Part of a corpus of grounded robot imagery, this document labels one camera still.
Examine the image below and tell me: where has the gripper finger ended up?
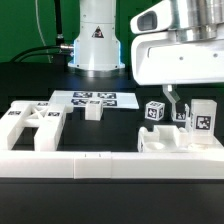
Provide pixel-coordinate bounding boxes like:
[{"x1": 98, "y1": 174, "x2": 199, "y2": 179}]
[{"x1": 162, "y1": 84, "x2": 180, "y2": 118}]

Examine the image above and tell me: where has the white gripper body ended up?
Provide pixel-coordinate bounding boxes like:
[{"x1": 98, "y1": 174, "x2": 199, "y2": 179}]
[{"x1": 130, "y1": 0, "x2": 224, "y2": 85}]

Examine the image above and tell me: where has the white chair seat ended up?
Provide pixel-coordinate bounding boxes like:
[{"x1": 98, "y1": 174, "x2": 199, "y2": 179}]
[{"x1": 137, "y1": 125, "x2": 224, "y2": 153}]

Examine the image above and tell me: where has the white tagged cube left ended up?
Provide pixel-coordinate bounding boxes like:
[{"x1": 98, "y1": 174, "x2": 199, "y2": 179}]
[{"x1": 145, "y1": 101, "x2": 165, "y2": 121}]

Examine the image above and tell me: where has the white tagged cube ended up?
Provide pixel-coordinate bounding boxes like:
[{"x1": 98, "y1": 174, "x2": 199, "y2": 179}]
[
  {"x1": 145, "y1": 101, "x2": 165, "y2": 121},
  {"x1": 171, "y1": 103, "x2": 189, "y2": 122}
]

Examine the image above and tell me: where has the white tagged cube right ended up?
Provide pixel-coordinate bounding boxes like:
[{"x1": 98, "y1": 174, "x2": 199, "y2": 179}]
[{"x1": 171, "y1": 103, "x2": 189, "y2": 122}]

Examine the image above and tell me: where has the black vertical pole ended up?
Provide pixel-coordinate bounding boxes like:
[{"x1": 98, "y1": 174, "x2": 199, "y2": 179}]
[{"x1": 54, "y1": 0, "x2": 64, "y2": 45}]

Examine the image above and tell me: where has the white U-shaped fence frame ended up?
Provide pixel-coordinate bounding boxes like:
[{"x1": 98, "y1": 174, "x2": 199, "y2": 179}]
[{"x1": 0, "y1": 99, "x2": 224, "y2": 180}]

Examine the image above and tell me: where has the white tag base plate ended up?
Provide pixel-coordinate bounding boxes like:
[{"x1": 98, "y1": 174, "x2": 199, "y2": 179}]
[{"x1": 49, "y1": 90, "x2": 139, "y2": 109}]

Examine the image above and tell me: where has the white chair back frame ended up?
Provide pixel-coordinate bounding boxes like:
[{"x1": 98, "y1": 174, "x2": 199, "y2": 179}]
[{"x1": 0, "y1": 101, "x2": 73, "y2": 152}]

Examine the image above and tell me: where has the thin white cable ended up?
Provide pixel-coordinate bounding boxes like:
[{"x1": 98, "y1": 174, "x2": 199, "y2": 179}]
[{"x1": 34, "y1": 0, "x2": 54, "y2": 64}]

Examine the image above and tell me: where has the black cable bundle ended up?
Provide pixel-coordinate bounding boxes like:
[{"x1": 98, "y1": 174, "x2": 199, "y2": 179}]
[{"x1": 9, "y1": 43, "x2": 75, "y2": 64}]

